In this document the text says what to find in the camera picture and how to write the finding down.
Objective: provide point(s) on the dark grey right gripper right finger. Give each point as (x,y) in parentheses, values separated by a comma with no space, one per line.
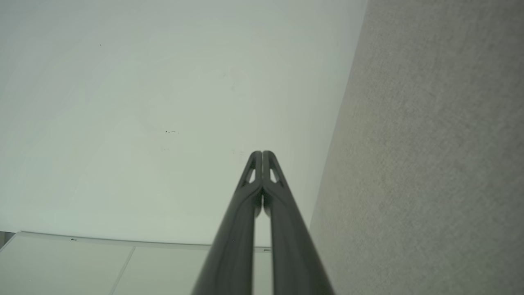
(292,246)

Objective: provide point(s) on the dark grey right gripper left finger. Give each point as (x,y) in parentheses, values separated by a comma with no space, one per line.
(235,237)

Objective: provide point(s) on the grey fabric sofa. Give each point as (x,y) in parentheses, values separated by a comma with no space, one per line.
(430,164)

